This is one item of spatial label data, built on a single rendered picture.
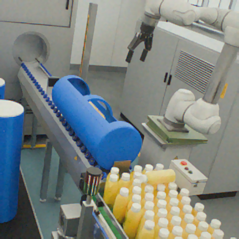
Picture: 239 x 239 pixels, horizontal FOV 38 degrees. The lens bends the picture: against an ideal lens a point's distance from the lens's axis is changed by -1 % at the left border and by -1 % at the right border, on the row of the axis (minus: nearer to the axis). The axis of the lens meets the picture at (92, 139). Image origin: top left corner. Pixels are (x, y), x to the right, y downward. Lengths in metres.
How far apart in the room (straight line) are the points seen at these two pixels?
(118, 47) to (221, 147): 4.46
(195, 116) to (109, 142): 0.68
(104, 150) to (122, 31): 5.72
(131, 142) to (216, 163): 1.78
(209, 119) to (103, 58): 5.35
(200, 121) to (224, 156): 1.38
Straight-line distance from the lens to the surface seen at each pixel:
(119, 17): 7.41
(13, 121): 2.35
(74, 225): 1.81
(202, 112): 2.31
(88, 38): 3.20
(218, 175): 3.76
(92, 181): 1.38
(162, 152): 2.46
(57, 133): 2.54
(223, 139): 3.53
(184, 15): 1.76
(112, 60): 7.57
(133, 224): 1.59
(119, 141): 1.93
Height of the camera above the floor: 1.97
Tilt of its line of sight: 26 degrees down
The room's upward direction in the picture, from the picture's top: 10 degrees clockwise
